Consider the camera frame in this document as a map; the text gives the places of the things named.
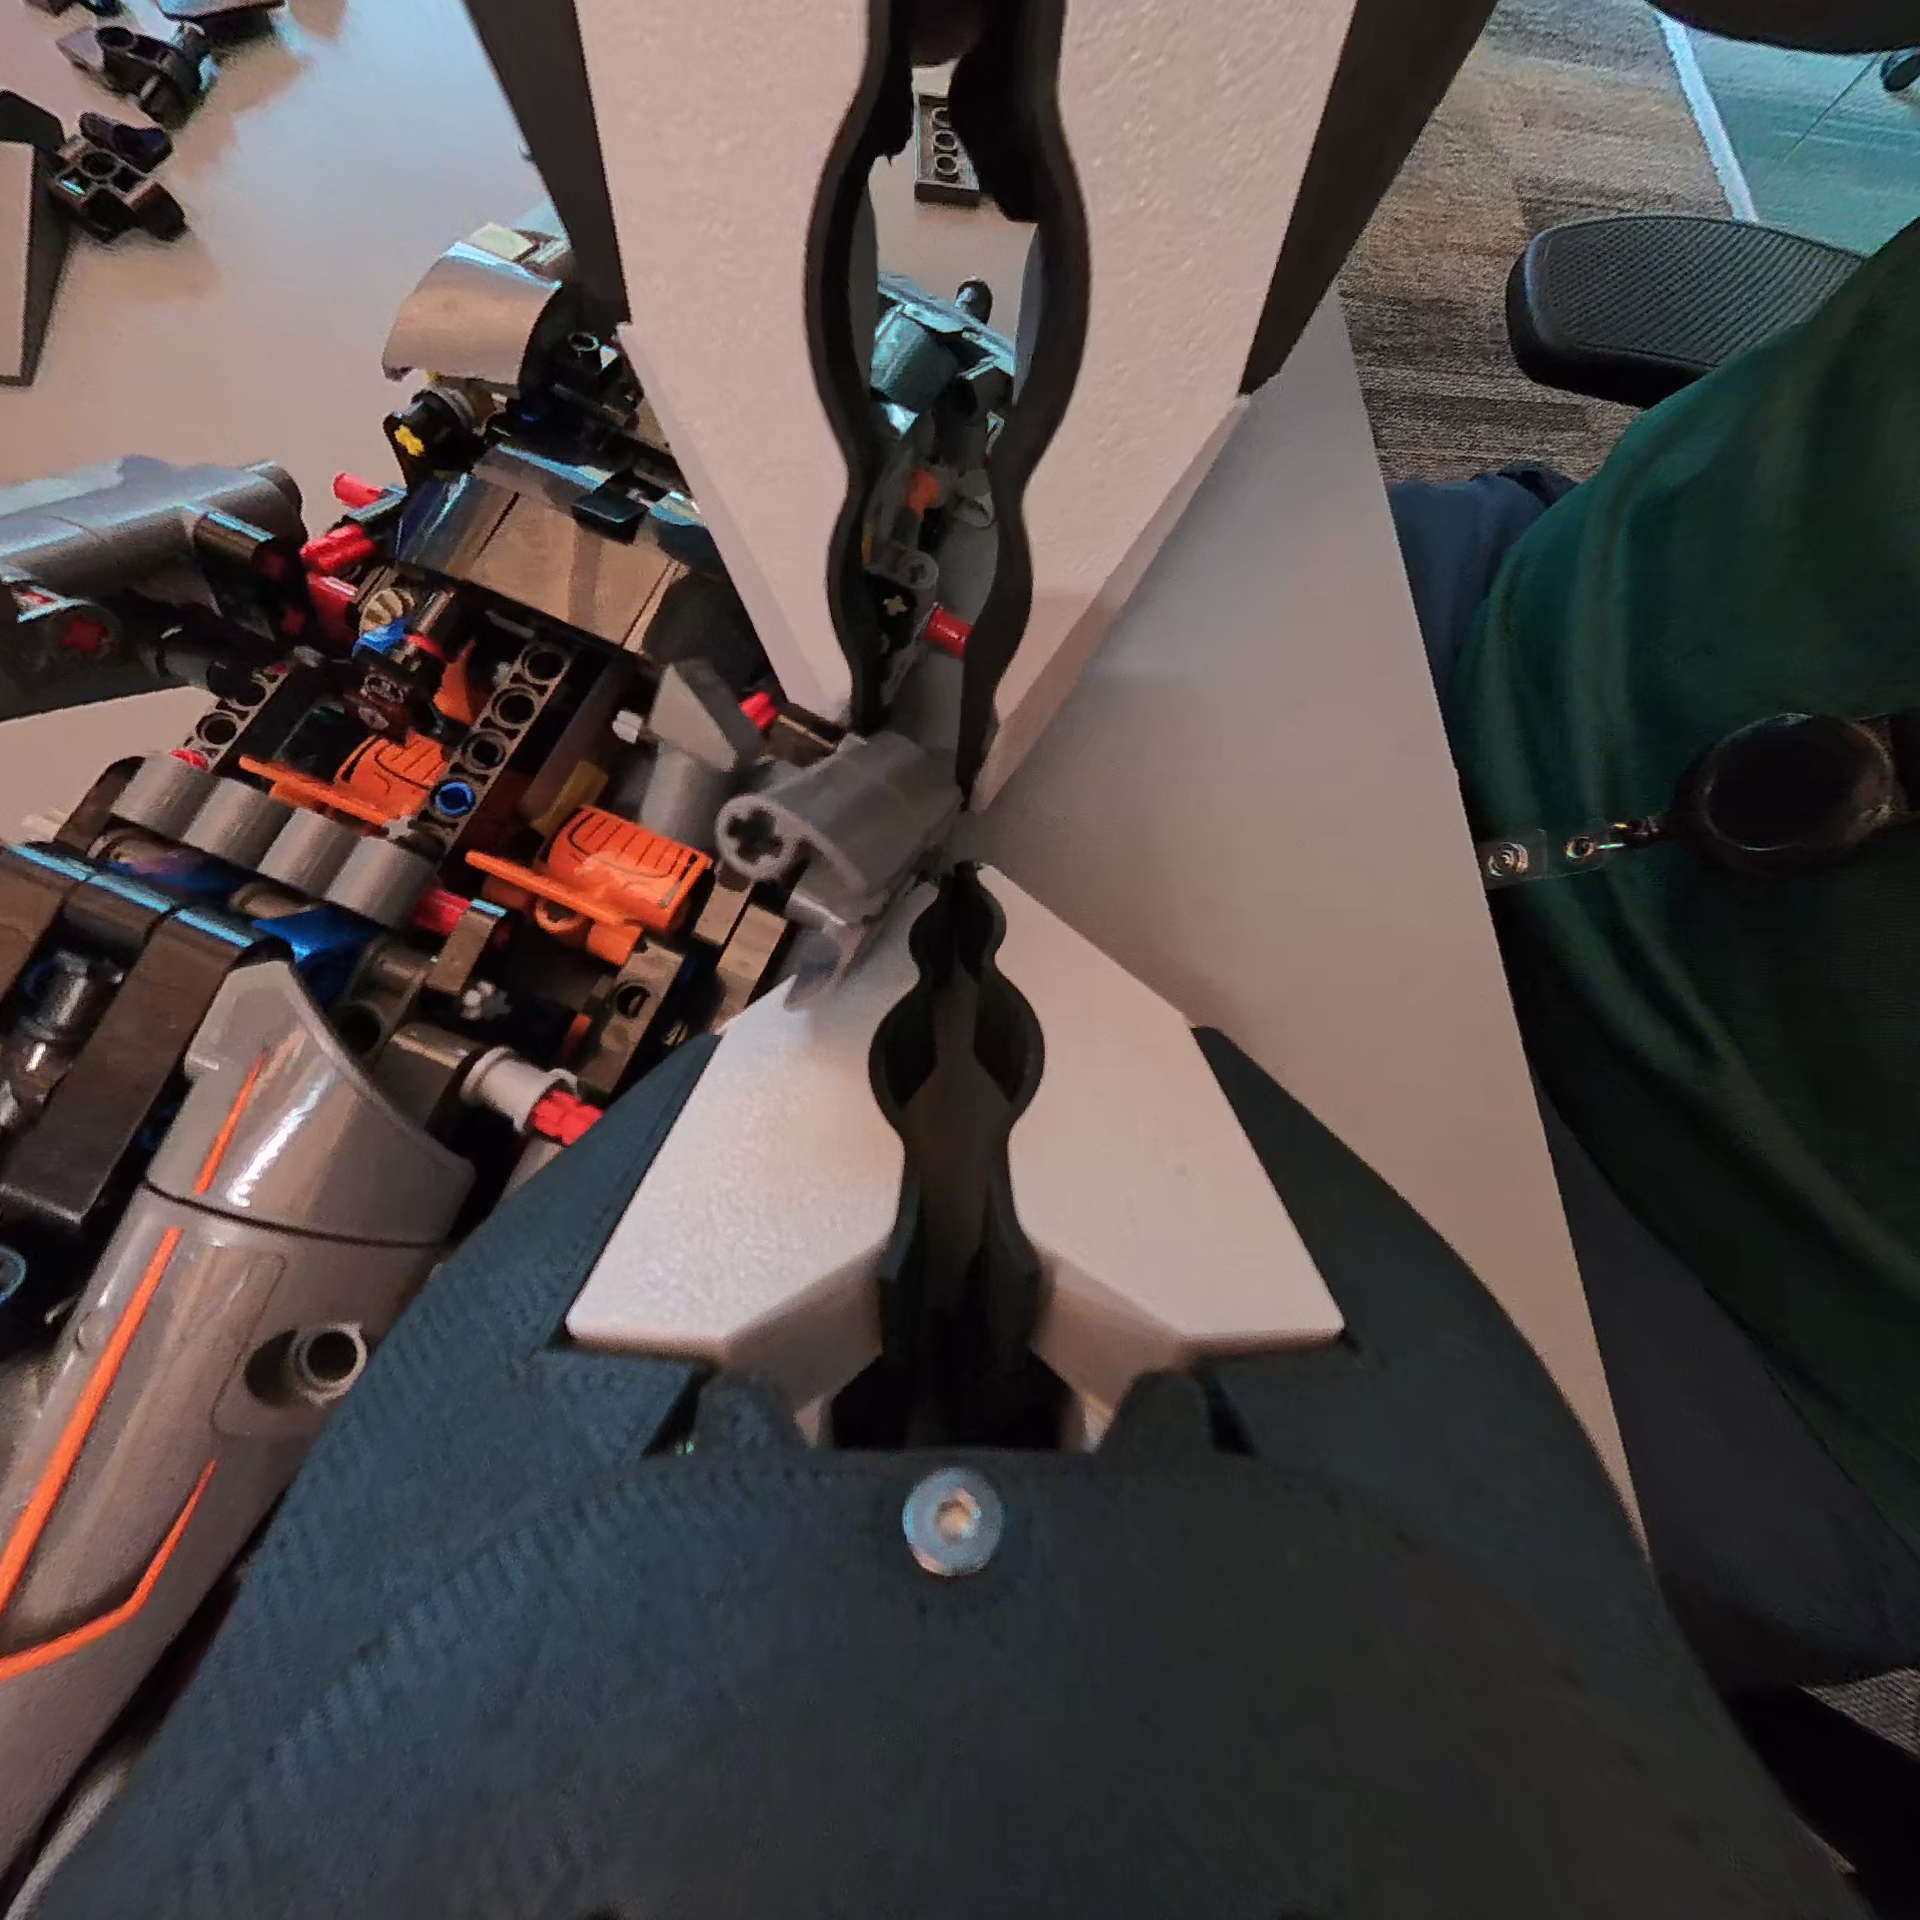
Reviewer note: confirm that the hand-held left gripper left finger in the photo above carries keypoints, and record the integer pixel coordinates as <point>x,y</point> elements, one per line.
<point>721,1215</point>

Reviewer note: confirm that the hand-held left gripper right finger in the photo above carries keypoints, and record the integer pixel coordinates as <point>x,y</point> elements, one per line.
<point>1171,1215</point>

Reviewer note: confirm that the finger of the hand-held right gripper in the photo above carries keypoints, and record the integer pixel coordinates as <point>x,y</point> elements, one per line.
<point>704,224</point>
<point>1185,224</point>

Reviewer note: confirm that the grey lego car model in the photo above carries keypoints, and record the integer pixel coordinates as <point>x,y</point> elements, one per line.
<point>300,1201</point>

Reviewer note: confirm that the small grey lego assembly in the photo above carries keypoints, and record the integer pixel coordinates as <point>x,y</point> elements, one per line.
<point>855,809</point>

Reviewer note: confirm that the black lego piece blue pin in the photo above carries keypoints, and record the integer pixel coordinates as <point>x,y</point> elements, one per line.
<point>945,150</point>

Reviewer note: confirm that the pile of small lego pieces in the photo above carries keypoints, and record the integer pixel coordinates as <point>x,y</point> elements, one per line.
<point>113,173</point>

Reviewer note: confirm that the dark grey lego panel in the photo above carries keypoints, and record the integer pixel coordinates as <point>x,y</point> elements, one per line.
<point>24,254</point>

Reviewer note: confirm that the black mesh office chair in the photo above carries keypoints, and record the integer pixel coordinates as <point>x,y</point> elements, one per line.
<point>1681,301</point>

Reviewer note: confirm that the black badge reel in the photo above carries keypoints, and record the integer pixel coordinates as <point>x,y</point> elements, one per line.
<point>1792,795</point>

